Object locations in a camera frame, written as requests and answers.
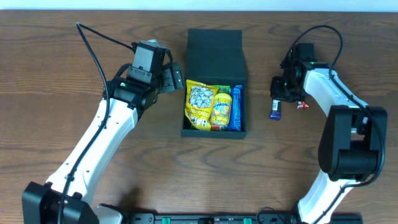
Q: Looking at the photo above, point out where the green red KitKat bar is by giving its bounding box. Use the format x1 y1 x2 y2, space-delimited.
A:
297 101 310 110

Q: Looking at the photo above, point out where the dark purple chocolate bar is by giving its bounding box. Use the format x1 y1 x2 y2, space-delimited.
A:
269 99 281 121

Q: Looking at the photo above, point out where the yellow sunflower seed bag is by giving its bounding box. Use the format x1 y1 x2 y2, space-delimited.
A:
185 80 219 131

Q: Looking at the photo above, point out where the dark green gift box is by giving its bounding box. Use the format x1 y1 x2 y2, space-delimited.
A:
181 29 248 139

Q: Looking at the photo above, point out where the green gummy candy bag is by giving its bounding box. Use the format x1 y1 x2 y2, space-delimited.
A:
210 85 231 131

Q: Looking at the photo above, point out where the yellow Mentos gum bottle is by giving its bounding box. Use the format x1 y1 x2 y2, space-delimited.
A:
210 93 232 126

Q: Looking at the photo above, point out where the blue wafer bar wrapper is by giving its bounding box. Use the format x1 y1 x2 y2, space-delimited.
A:
228 85 243 132

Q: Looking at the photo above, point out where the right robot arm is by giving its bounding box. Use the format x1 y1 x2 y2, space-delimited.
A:
270 44 387 223

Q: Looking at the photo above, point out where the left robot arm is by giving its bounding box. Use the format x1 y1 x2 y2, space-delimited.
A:
22 40 183 223

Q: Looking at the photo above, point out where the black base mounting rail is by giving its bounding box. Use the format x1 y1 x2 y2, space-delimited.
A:
124 212 364 224

